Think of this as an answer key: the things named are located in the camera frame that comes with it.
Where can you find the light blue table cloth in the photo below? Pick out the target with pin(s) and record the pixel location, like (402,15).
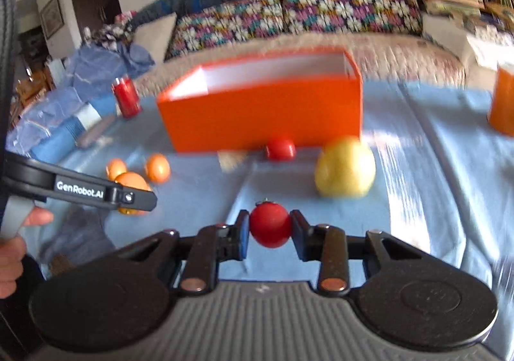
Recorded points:
(428,168)

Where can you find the orange cardboard box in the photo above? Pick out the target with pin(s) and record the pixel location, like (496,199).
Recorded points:
(309,97)

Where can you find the quilted sofa cover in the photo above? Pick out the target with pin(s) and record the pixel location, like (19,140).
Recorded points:
(392,58)

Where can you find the person's left hand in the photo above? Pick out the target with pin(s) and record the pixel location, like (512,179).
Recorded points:
(13,251)

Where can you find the left floral cushion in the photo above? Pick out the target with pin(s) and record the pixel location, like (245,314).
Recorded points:
(238,21)

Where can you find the floral cushion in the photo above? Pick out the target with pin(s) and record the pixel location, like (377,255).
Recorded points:
(353,16)
(238,21)

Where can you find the small orange fruit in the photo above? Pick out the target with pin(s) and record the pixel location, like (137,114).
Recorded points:
(115,168)

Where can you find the right floral cushion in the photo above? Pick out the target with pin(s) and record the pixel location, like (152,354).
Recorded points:
(353,16)

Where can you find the white pillow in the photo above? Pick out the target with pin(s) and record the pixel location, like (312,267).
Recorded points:
(155,36)

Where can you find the orange plastic jar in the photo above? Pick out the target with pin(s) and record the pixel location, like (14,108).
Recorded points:
(501,114)

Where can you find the large orange fruit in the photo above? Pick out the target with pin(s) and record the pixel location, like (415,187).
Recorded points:
(133,180)

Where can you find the yellow lemon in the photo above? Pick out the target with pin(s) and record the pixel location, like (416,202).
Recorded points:
(345,168)

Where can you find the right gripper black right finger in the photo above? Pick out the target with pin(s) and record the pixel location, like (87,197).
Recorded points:
(401,293)

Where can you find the small red tomato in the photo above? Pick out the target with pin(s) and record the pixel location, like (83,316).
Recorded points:
(270,224)

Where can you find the medium orange fruit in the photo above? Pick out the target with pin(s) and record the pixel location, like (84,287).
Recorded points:
(158,169)

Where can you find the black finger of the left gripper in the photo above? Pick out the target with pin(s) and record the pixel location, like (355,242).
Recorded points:
(30,178)

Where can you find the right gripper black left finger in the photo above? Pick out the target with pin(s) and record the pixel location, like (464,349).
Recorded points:
(122,297)

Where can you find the crumpled blue cloth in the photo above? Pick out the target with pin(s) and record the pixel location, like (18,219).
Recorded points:
(48,130)

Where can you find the red soda can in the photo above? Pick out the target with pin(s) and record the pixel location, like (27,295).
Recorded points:
(126,95)

